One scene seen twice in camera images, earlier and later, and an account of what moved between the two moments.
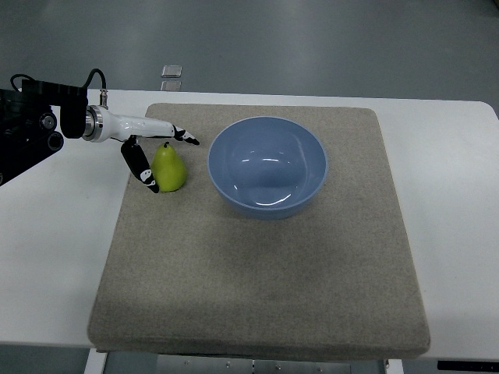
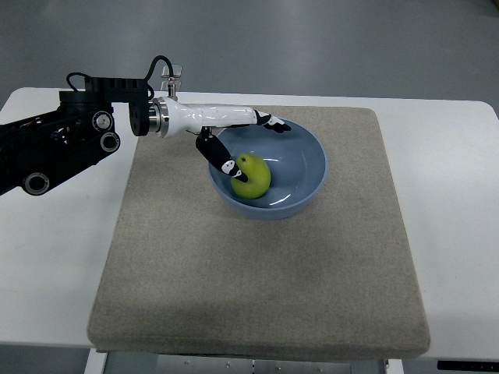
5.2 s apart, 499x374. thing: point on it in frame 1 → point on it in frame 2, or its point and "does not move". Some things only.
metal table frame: x=111 y=363 does not move
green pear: x=168 y=172 → x=258 y=174
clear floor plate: x=171 y=71 does not move
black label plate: x=468 y=365 does not move
